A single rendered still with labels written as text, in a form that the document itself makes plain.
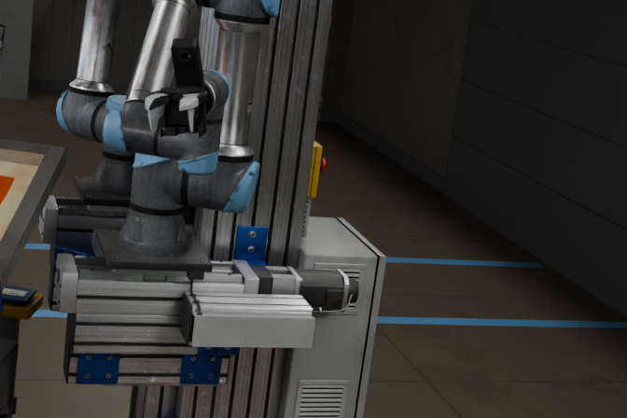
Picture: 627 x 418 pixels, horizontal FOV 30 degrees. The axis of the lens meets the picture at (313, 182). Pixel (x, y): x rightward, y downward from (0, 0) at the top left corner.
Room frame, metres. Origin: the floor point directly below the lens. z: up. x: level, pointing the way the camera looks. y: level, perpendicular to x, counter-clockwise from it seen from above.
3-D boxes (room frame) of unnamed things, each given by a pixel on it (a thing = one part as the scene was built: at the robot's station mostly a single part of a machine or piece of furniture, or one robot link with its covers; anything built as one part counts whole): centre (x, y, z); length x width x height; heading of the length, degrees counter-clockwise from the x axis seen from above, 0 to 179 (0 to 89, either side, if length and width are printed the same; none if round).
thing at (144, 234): (2.44, 0.33, 1.31); 0.15 x 0.15 x 0.10
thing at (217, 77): (2.17, 0.22, 1.65); 0.11 x 0.08 x 0.09; 174
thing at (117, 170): (2.91, 0.49, 1.31); 0.15 x 0.15 x 0.10
